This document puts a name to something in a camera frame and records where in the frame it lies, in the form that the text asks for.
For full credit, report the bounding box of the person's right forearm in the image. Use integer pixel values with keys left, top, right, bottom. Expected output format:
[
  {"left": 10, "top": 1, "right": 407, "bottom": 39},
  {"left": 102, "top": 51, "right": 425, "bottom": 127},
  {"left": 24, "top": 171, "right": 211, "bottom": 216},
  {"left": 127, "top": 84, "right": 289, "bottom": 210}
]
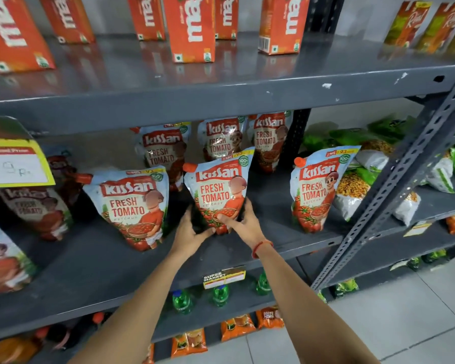
[{"left": 255, "top": 242, "right": 380, "bottom": 364}]

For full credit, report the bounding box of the dark soft drink bottle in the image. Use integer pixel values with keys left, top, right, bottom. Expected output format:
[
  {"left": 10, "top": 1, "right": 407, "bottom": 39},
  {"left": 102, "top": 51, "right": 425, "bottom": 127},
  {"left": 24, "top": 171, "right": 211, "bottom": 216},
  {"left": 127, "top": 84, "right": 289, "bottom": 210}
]
[{"left": 45, "top": 312, "right": 113, "bottom": 351}]

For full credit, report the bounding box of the pile of green white snack packets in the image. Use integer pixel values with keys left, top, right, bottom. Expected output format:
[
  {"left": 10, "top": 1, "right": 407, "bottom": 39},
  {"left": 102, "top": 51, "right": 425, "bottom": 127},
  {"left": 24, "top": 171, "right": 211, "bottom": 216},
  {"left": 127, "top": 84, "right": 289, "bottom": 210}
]
[{"left": 303, "top": 115, "right": 455, "bottom": 228}]

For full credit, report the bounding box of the gray metal shelf rack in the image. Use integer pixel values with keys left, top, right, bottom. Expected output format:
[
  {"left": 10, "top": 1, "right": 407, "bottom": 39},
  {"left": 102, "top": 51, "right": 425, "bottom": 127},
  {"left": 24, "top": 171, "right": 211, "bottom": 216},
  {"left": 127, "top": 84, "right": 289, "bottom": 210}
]
[
  {"left": 0, "top": 32, "right": 455, "bottom": 364},
  {"left": 296, "top": 98, "right": 455, "bottom": 300}
]

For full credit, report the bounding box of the small pale shelf label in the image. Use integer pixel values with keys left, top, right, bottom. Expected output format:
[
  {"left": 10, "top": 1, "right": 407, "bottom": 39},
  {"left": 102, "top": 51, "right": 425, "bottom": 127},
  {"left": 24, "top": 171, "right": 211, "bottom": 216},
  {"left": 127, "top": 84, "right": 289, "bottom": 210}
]
[{"left": 403, "top": 221, "right": 433, "bottom": 238}]

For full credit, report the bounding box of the person's left forearm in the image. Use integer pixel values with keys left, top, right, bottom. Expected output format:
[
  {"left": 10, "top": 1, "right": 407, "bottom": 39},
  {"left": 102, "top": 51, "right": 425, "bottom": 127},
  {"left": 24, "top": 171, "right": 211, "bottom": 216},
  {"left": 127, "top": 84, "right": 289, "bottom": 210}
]
[{"left": 69, "top": 249, "right": 193, "bottom": 364}]

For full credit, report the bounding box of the red ketchup refill pouch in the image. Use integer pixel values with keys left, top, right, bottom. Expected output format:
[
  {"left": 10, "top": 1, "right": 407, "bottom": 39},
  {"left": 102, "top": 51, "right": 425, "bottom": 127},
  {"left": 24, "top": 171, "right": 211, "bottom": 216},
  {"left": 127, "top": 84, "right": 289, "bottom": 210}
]
[{"left": 183, "top": 147, "right": 255, "bottom": 235}]

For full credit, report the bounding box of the row of orange juice cartons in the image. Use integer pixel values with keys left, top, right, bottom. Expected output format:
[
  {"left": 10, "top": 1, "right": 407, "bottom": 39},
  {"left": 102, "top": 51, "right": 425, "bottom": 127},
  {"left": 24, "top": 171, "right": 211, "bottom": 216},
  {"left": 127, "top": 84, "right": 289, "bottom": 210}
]
[{"left": 0, "top": 0, "right": 311, "bottom": 74}]

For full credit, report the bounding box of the orange soft drink bottle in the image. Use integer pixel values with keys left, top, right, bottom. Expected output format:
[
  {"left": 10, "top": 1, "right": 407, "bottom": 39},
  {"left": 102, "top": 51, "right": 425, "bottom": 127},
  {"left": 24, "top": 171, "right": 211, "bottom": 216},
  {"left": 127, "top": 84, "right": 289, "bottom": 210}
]
[{"left": 0, "top": 334, "right": 43, "bottom": 364}]

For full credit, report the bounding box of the person's right hand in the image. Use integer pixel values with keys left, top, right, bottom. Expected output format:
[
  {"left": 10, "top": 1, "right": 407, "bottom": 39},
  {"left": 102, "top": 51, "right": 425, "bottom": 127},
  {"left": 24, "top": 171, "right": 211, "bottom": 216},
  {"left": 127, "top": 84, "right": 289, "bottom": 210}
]
[{"left": 217, "top": 198, "right": 267, "bottom": 250}]

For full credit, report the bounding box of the group of tomato sauce pouches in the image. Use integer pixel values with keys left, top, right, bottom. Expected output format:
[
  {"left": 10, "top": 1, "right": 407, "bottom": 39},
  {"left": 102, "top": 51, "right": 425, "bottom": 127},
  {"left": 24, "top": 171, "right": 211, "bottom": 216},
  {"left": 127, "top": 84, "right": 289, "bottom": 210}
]
[{"left": 0, "top": 111, "right": 361, "bottom": 294}]

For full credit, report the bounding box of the green soda bottle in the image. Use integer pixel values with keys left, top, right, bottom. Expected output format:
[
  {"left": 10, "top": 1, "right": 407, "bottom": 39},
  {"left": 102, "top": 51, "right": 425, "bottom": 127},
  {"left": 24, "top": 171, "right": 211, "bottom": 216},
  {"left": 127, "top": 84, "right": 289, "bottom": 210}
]
[
  {"left": 172, "top": 290, "right": 193, "bottom": 315},
  {"left": 212, "top": 285, "right": 230, "bottom": 308},
  {"left": 256, "top": 270, "right": 272, "bottom": 296}
]

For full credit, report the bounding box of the yellow white shelf label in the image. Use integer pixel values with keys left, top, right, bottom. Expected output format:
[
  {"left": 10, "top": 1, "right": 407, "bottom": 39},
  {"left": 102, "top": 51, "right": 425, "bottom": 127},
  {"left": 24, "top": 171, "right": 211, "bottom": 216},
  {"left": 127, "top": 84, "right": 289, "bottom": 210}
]
[{"left": 202, "top": 267, "right": 246, "bottom": 290}]

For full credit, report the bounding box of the red thread wristband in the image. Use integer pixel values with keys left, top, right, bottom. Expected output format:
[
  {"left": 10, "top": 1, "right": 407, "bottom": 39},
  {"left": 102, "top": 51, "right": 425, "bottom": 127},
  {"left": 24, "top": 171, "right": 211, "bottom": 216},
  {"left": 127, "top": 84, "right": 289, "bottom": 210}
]
[{"left": 251, "top": 240, "right": 275, "bottom": 260}]

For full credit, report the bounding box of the person's left hand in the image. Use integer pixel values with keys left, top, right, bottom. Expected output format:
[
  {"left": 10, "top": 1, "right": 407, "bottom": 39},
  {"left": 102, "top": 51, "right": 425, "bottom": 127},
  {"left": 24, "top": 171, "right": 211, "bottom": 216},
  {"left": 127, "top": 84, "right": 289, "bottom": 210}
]
[{"left": 170, "top": 206, "right": 216, "bottom": 258}]

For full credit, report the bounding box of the yellow price tag card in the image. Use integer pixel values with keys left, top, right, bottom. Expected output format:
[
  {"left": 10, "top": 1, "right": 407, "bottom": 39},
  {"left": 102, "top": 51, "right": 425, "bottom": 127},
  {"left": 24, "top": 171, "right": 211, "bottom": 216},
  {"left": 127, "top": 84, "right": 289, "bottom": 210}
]
[{"left": 0, "top": 115, "right": 56, "bottom": 189}]

